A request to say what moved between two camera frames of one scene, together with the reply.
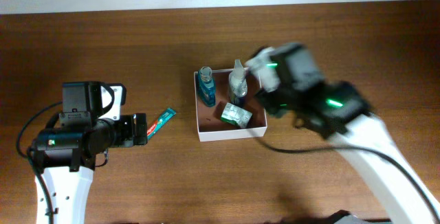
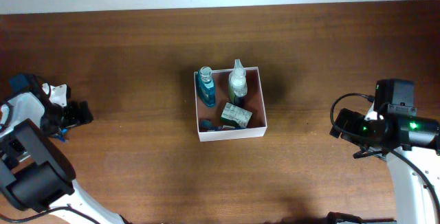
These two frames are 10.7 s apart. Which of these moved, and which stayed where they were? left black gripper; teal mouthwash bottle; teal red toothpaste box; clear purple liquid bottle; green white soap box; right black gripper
Moved: teal red toothpaste box; right black gripper; left black gripper
Stayed: teal mouthwash bottle; green white soap box; clear purple liquid bottle
